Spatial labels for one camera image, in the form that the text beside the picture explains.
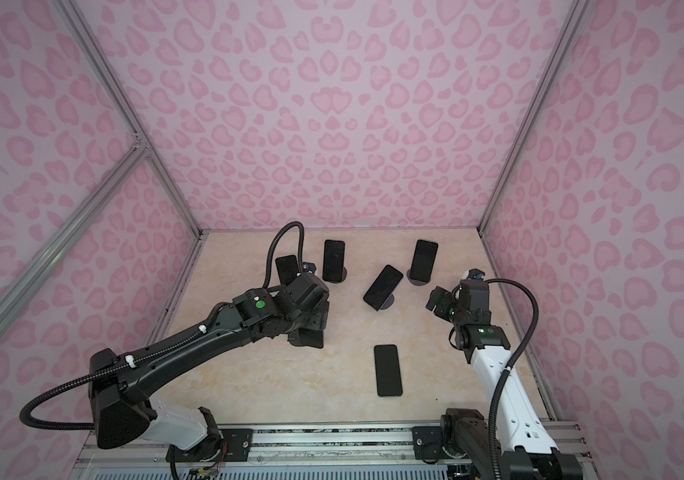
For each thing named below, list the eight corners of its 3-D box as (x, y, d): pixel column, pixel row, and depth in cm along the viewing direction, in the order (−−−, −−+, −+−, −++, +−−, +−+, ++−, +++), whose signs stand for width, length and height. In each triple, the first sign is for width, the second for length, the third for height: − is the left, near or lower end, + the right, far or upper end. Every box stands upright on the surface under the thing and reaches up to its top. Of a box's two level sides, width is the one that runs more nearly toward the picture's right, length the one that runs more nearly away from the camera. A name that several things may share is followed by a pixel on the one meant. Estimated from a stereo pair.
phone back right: (408, 283, 106) (415, 255, 94) (410, 267, 111) (417, 239, 99) (427, 286, 105) (436, 258, 93) (429, 270, 110) (437, 242, 98)
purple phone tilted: (363, 302, 101) (364, 288, 95) (385, 278, 107) (387, 264, 101) (378, 312, 98) (380, 299, 92) (400, 287, 105) (403, 273, 98)
